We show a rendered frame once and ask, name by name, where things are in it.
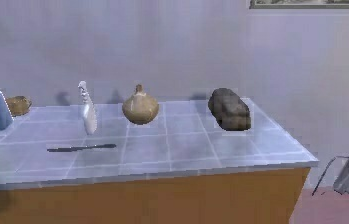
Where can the black knife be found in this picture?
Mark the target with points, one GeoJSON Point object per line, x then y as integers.
{"type": "Point", "coordinates": [80, 148]}

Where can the dark brown lumpy loaf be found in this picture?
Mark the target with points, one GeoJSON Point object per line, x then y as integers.
{"type": "Point", "coordinates": [230, 110]}

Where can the orange tiled kitchen counter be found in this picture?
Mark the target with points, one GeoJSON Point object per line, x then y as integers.
{"type": "Point", "coordinates": [168, 186]}

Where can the small brown potato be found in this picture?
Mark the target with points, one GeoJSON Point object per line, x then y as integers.
{"type": "Point", "coordinates": [18, 105]}

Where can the framed wall picture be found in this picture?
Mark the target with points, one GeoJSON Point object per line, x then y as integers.
{"type": "Point", "coordinates": [307, 4]}

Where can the tan round vase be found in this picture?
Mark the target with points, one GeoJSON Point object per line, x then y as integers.
{"type": "Point", "coordinates": [140, 108]}

